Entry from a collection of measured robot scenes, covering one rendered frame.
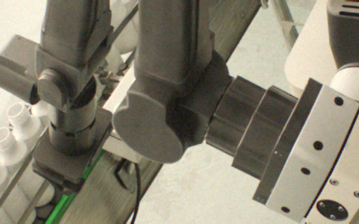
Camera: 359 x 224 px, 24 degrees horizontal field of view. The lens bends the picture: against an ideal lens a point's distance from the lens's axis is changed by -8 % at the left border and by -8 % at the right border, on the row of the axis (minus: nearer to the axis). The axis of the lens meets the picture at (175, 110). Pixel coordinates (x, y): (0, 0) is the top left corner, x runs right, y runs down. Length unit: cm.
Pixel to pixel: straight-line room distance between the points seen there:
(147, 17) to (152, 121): 11
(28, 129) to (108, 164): 20
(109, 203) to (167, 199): 123
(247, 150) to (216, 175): 204
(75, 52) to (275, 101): 19
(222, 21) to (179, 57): 110
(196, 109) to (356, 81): 17
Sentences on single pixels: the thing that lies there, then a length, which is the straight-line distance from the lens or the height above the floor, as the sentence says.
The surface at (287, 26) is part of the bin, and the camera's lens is 212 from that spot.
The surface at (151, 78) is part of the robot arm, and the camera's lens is 81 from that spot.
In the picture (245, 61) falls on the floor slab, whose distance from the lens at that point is 319.
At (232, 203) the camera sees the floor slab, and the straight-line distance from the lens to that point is 274.
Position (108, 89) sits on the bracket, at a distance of 160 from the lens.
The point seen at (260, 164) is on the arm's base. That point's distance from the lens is 81.
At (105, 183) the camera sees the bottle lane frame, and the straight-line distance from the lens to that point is 161.
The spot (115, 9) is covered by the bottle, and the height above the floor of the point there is 114.
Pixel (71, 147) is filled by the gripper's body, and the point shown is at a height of 138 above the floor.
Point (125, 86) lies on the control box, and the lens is 147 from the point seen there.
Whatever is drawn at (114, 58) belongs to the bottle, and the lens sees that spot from 163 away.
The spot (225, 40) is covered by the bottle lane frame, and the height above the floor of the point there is 86.
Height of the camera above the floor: 201
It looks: 40 degrees down
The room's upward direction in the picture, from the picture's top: 26 degrees counter-clockwise
